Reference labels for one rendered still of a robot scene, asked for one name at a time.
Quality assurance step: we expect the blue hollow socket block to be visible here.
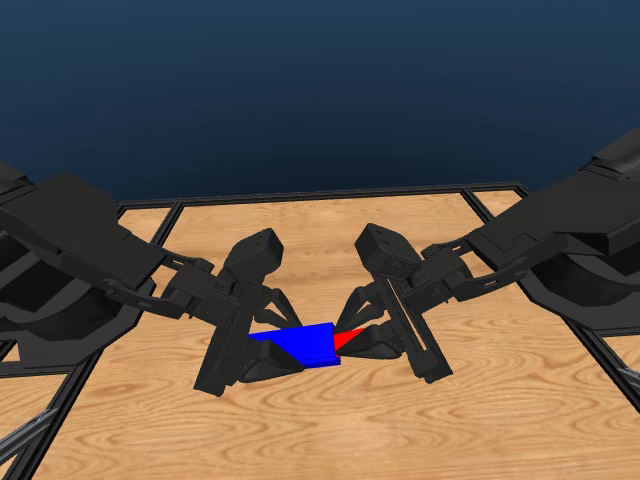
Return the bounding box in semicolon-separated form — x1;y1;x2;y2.
248;322;342;369

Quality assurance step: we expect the black table frame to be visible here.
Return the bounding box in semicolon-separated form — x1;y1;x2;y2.
0;182;640;480

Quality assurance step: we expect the thin red peg bar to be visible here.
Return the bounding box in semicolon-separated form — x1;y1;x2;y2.
333;327;369;354

